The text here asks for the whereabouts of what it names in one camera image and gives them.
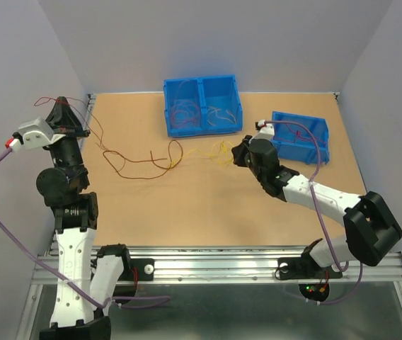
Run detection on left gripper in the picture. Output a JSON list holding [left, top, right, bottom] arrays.
[[47, 95, 91, 185]]

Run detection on yellow wire tangle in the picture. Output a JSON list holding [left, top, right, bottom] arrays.
[[183, 140, 236, 170]]

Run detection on thin striped red wire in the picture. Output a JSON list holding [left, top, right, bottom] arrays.
[[33, 96, 112, 152]]

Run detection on pale orange pulled wire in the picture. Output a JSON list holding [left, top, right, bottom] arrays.
[[206, 104, 241, 128]]

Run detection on pulled red wire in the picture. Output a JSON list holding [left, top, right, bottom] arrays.
[[168, 79, 197, 107], [168, 101, 202, 130]]

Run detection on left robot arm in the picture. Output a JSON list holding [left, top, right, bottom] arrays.
[[36, 96, 132, 339]]

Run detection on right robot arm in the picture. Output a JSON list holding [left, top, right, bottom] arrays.
[[231, 135, 402, 280]]

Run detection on blue single bin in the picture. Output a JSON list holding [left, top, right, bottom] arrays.
[[271, 111, 330, 164]]

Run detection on blue double bin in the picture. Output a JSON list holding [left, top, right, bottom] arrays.
[[163, 75, 243, 138]]

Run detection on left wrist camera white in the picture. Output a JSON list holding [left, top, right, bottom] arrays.
[[5, 117, 66, 152]]

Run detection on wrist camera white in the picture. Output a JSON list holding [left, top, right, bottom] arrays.
[[253, 120, 275, 141], [5, 117, 66, 152]]

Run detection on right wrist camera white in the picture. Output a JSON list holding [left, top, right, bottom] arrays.
[[253, 120, 275, 141]]

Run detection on aluminium rail frame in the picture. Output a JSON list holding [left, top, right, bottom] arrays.
[[16, 92, 402, 340]]

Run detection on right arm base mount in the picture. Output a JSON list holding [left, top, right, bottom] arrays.
[[274, 256, 343, 281]]

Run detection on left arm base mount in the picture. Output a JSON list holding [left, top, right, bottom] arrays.
[[90, 257, 156, 283]]

